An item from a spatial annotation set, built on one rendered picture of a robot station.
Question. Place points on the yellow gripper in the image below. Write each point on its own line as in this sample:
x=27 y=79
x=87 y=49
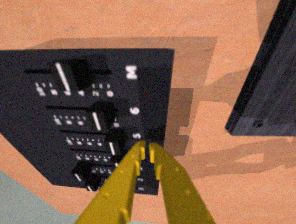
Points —
x=113 y=203

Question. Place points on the black lighting desk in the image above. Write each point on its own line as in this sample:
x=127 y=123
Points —
x=42 y=111

